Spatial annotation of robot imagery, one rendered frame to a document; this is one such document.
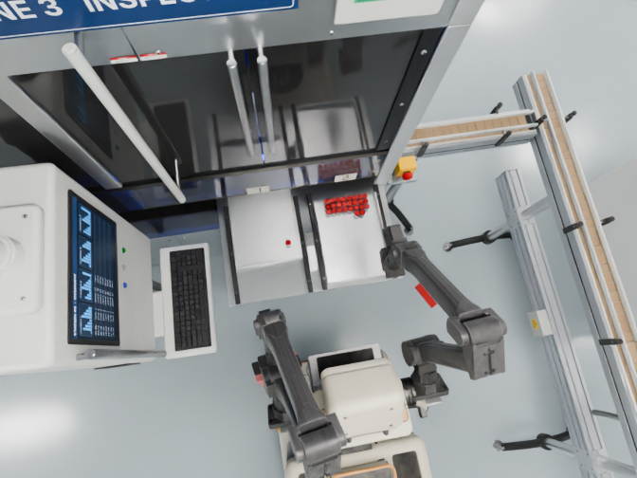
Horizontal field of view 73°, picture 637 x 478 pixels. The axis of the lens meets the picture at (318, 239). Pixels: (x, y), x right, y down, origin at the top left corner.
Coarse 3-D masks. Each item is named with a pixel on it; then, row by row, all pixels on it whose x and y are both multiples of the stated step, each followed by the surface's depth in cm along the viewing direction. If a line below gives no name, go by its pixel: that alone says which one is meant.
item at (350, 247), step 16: (320, 208) 178; (320, 224) 176; (336, 224) 177; (352, 224) 177; (368, 224) 177; (320, 240) 171; (336, 240) 175; (352, 240) 175; (368, 240) 176; (384, 240) 174; (336, 256) 173; (352, 256) 174; (368, 256) 174; (336, 272) 172; (352, 272) 172; (368, 272) 172; (384, 272) 172
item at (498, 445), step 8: (568, 432) 235; (496, 440) 241; (528, 440) 232; (536, 440) 231; (560, 440) 231; (496, 448) 239; (504, 448) 234; (512, 448) 232; (520, 448) 231; (528, 448) 231; (544, 448) 229
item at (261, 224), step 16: (272, 192) 179; (288, 192) 179; (240, 208) 176; (256, 208) 177; (272, 208) 177; (288, 208) 177; (240, 224) 175; (256, 224) 175; (272, 224) 175; (288, 224) 176; (240, 240) 173; (256, 240) 173; (272, 240) 174; (240, 256) 171; (256, 256) 172; (272, 256) 172; (288, 256) 172
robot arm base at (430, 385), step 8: (416, 376) 130; (424, 376) 128; (432, 376) 128; (440, 376) 136; (416, 384) 130; (424, 384) 129; (432, 384) 129; (440, 384) 132; (416, 392) 131; (424, 392) 129; (432, 392) 130; (440, 392) 130; (448, 392) 131; (416, 400) 130
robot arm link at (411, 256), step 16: (400, 256) 124; (416, 256) 120; (416, 272) 118; (432, 272) 112; (432, 288) 109; (448, 288) 105; (448, 304) 102; (464, 304) 99; (448, 320) 97; (464, 320) 98; (464, 336) 92
